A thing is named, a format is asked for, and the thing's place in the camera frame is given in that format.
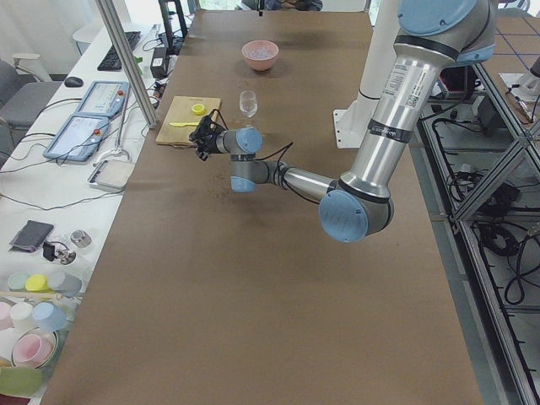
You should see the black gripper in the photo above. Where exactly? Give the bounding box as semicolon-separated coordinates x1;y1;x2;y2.
189;127;223;161

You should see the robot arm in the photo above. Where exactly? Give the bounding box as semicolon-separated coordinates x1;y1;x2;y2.
189;1;497;243

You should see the clear wine glass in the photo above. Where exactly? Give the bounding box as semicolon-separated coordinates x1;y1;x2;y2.
239;89;258;124

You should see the clear ice cubes pile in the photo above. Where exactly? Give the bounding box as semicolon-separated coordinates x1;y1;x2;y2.
247;46;274;61

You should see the yellow plastic knife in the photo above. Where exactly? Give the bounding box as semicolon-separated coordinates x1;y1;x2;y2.
169;121;199;127

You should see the yellow lemon slice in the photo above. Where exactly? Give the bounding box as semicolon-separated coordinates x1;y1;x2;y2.
191;103;207;116

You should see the bamboo cutting board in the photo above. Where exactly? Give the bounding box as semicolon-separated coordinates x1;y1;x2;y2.
155;96;221;147

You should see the metal rod tool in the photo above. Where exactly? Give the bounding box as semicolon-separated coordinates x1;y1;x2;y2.
94;105;131;166

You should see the upper teach pendant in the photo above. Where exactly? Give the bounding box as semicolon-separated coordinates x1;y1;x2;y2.
76;81;130;118

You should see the teach pendant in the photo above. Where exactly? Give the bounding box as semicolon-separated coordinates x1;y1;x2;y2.
76;81;130;118
43;113;110;164

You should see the pink bowl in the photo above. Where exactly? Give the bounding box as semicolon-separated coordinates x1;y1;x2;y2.
241;40;279;72

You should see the black keyboard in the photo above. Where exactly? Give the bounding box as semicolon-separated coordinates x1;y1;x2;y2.
96;30;142;72

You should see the lower teach pendant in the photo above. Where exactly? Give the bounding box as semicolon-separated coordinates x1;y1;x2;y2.
43;113;110;164

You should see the black computer mouse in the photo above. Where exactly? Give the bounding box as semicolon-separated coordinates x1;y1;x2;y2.
63;76;84;88

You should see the steel cup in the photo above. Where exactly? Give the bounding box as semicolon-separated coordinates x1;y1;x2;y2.
70;229;92;249

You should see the grey cloth wallet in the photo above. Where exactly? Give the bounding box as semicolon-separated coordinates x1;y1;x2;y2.
9;220;54;252

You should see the yellow cup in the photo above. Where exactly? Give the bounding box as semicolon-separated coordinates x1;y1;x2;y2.
24;274;51;293

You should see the blue cup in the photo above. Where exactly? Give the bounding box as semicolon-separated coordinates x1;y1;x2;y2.
32;302;68;332

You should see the pink cup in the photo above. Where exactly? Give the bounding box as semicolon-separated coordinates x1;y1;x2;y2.
12;332;57;368

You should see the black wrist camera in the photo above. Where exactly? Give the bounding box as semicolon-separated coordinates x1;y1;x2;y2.
197;109;228;134

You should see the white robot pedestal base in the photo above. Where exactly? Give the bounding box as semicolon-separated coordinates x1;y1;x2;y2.
333;0;399;149

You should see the aluminium frame post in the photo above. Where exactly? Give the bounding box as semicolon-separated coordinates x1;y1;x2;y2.
95;0;158;129

